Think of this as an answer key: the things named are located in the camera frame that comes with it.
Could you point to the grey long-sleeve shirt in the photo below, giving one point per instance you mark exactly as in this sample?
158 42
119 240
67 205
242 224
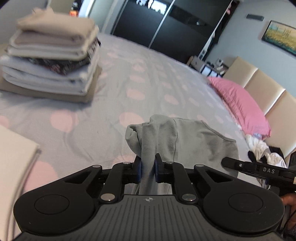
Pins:
188 142

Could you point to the cream padded headboard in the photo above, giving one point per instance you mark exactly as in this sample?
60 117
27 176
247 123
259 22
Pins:
274 101

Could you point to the person's right hand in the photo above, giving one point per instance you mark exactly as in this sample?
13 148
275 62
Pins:
290 200

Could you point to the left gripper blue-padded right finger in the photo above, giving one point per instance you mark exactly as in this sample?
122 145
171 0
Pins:
179 177

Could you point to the pink pillow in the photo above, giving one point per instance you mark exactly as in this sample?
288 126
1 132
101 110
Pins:
243 106

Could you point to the framed landscape painting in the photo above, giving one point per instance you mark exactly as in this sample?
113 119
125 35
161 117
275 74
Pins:
281 36

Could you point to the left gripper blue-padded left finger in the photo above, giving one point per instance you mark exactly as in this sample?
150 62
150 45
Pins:
115 179

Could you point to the black garment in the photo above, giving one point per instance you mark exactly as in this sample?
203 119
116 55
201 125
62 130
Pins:
271 155

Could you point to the folded beige garment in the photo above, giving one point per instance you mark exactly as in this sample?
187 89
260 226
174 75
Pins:
60 25

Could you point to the folded light grey towel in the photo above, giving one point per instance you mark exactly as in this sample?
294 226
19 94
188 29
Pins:
22 73

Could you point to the folded white shirt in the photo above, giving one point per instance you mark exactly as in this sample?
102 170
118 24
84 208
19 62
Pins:
17 157

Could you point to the far white nightstand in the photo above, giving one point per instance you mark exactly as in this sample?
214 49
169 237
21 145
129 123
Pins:
206 68

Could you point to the black wall air vent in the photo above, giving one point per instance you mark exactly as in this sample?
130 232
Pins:
255 17

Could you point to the grey pink-dotted bed sheet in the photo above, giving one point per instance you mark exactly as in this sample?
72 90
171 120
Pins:
135 83

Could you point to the white crumpled garment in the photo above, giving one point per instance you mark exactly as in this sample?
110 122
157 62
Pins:
255 143

